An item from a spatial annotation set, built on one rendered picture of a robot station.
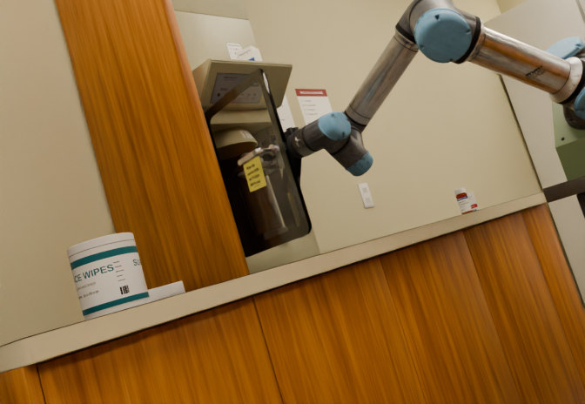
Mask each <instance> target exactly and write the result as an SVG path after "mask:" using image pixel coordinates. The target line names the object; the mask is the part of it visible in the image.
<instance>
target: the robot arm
mask: <svg viewBox="0 0 585 404"><path fill-rule="evenodd" d="M394 28H395V34H394V36H393V38H392V39H391V41H390V42H389V44H388V45H387V47H386V48H385V49H384V51H383V52H382V54H381V55H380V58H379V59H378V61H377V62H376V64H375V65H374V67H373V68H372V69H371V71H370V72H369V74H368V75H367V77H366V79H365V80H364V82H363V83H362V85H361V87H360V88H359V89H358V91H357V92H356V94H355V95H354V97H353V99H352V100H351V102H350V103H349V105H348V106H347V108H346V109H345V110H344V111H342V112H340V111H332V112H330V113H327V114H326V115H323V116H321V117H320V118H318V119H316V120H315V121H313V122H312V123H310V124H308V125H305V126H303V127H302V128H300V129H299V127H293V128H292V127H289V128H287V129H286V131H285V132H284V134H285V137H286V142H287V145H288V148H289V152H290V154H291V157H292V162H293V165H294V168H295V171H296V174H297V177H298V180H299V185H300V175H301V160H302V158H303V157H307V156H309V155H311V154H313V153H315V152H317V151H320V150H322V149H325V150H326V151H327V152H328V153H329V154H330V155H331V156H332V157H333V158H334V159H336V160H337V161H338V162H339V163H340V164H341V165H342V166H343V167H344V168H345V170H346V171H349V172H350V173H351V174H352V175H354V176H356V177H358V176H361V175H363V174H364V173H366V172H367V171H368V170H369V169H370V168H371V166H372V165H373V156H372V155H371V154H370V153H369V151H367V150H366V149H365V147H364V144H363V139H362V135H361V133H362V132H363V131H364V130H365V128H366V126H367V125H368V123H369V122H370V121H371V119H372V118H373V116H374V114H375V113H376V111H377V110H378V109H379V108H380V106H381V105H382V103H383V102H384V100H385V99H386V98H387V96H388V94H389V93H390V91H391V90H392V88H393V87H394V86H395V85H396V83H397V82H398V80H399V79H400V77H401V76H402V74H403V73H404V71H405V70H406V68H407V67H408V65H410V63H411V62H412V60H413V59H414V57H415V55H416V54H417V53H418V51H421V52H422V53H423V54H424V55H425V56H426V57H427V58H429V59H430V60H432V61H434V62H436V63H442V64H445V63H449V62H452V63H455V64H463V63H465V62H466V61H468V62H470V63H473V64H477V65H479V66H481V67H483V68H486V69H489V70H491V71H494V72H497V73H499V74H501V75H503V76H506V77H510V78H512V79H514V80H517V81H519V82H522V83H524V84H527V85H530V86H532V87H535V88H537V89H539V90H542V91H545V92H547V93H548V95H549V98H550V99H551V100H552V101H553V102H555V103H557V104H561V105H562V109H563V115H564V117H565V119H566V121H567V123H568V124H569V125H570V126H571V127H573V128H575V129H578V130H585V43H584V42H583V41H582V39H581V38H579V37H568V38H565V39H562V40H561V41H559V42H557V43H555V44H553V45H551V46H550V47H549V48H548V49H546V50H545V51H543V50H539V49H536V48H535V47H532V46H530V45H528V44H524V43H522V42H520V41H517V40H515V39H513V38H511V37H507V36H505V35H502V34H501V33H498V32H496V31H493V30H490V29H488V28H486V27H483V24H482V21H481V19H480V18H479V17H477V16H475V15H472V14H470V13H467V12H466V11H464V10H460V9H458V8H456V6H455V5H454V2H453V1H452V0H413V1H412V2H411V3H410V5H409V6H408V7H407V9H406V10H405V12H404V13H403V15H402V16H401V18H400V20H399V22H398V23H397V24H396V25H395V27H394Z"/></svg>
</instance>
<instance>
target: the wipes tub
mask: <svg viewBox="0 0 585 404"><path fill-rule="evenodd" d="M67 253H68V256H69V260H70V263H71V270H72V274H73V278H74V281H75V285H76V289H77V295H78V298H79V302H80V305H81V308H82V312H83V316H84V320H89V319H93V318H96V317H99V316H102V315H106V314H109V313H115V312H117V311H121V310H124V309H127V308H131V307H134V306H139V305H143V304H145V303H149V302H150V298H149V297H150V296H149V293H148V289H147V286H146V283H145V276H144V273H143V269H142V266H141V262H140V258H139V256H138V249H137V247H136V243H135V239H134V236H133V233H131V232H121V233H115V234H111V235H107V236H103V237H99V238H96V239H90V240H87V241H85V242H82V243H79V244H77V245H74V246H72V247H70V248H69V249H68V250H67Z"/></svg>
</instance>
